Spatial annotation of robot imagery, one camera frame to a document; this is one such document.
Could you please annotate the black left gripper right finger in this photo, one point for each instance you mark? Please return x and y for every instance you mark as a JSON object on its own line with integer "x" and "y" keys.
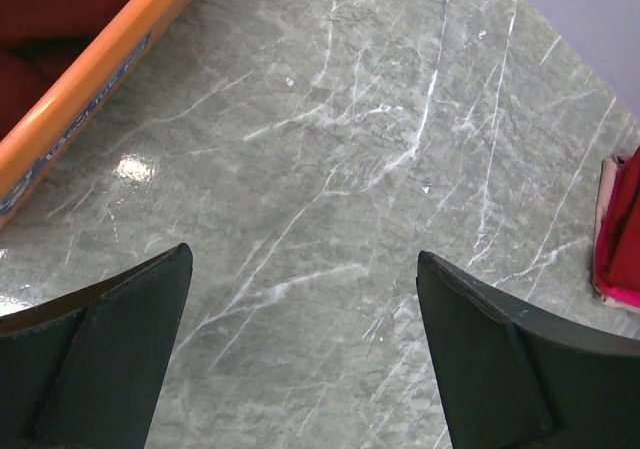
{"x": 513, "y": 375}

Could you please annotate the dark red t-shirt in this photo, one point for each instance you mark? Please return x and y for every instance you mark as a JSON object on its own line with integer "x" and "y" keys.
{"x": 630, "y": 219}

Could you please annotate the orange plastic bin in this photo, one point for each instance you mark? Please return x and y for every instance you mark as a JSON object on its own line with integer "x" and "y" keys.
{"x": 31, "y": 148}

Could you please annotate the folded pale pink t-shirt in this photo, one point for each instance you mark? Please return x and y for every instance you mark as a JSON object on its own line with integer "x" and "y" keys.
{"x": 615, "y": 260}

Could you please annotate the maroon t-shirt in bin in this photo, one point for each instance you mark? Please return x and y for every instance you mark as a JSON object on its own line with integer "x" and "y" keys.
{"x": 39, "y": 41}

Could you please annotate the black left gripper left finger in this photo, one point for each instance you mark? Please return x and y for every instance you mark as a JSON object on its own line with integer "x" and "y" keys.
{"x": 85, "y": 370}

